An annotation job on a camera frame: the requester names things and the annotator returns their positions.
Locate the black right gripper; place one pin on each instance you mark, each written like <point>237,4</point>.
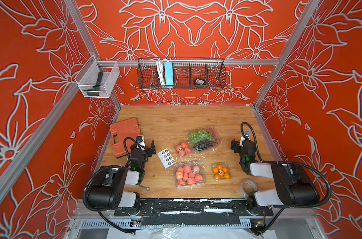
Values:
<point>236,144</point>

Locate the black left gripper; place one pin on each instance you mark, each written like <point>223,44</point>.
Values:
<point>149,152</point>

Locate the fruit sticker sheet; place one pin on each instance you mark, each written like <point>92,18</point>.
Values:
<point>166,158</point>

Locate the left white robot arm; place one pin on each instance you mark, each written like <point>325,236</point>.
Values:
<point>105,189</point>

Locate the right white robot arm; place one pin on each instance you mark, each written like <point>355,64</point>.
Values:
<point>293,186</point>

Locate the clear box of oranges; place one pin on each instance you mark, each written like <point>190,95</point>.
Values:
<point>221,171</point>

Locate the clear box of grapes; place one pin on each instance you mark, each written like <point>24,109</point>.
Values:
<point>204,138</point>

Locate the orange plastic tool case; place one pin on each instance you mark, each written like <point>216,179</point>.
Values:
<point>120,131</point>

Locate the clear tape roll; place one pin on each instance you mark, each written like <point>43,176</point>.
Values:
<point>247,187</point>

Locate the clear box large peaches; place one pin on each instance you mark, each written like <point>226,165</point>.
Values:
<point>189,174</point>

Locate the light blue box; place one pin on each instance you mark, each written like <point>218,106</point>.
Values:
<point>169,76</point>

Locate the small black device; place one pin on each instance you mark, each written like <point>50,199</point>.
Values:
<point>199,82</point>

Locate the black tool in bin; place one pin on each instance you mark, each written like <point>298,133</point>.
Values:
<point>95,90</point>

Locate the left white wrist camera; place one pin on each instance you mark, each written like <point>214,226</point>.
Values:
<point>140,141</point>

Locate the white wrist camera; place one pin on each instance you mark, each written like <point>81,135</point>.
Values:
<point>140,141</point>
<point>243,138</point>

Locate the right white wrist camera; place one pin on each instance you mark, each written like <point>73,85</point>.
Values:
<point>243,138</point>

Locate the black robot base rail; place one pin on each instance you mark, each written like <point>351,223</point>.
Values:
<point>196,212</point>

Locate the black wire wall basket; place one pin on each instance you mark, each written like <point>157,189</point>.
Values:
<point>151,73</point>

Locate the clear acrylic wall bin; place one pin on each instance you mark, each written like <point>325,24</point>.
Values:
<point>87,76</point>

